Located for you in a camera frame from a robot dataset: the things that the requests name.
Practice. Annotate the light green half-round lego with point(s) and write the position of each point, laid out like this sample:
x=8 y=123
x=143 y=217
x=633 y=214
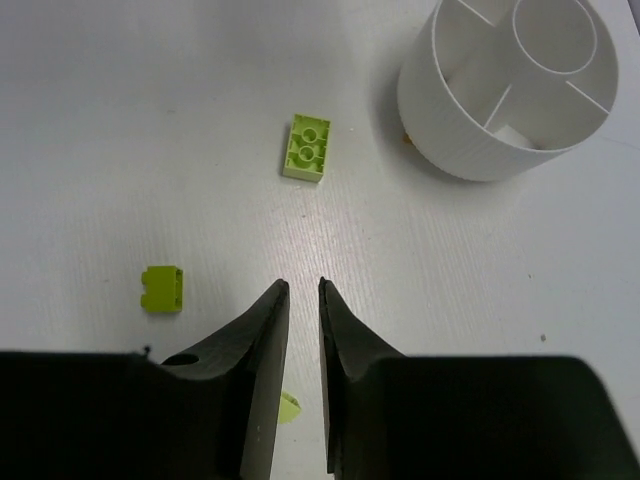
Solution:
x=289 y=408

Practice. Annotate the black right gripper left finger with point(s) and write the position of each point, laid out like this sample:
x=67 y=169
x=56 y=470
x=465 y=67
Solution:
x=207 y=412

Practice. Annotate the light green upturned lego brick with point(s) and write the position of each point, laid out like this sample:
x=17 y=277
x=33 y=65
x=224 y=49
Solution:
x=306 y=148

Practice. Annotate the small lime lego brick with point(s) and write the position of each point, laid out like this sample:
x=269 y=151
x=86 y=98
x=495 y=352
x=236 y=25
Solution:
x=163 y=290

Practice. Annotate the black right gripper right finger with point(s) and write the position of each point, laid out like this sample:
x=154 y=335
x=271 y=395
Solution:
x=393 y=416

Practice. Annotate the white round divided container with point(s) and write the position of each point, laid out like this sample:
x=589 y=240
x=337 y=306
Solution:
x=491 y=89

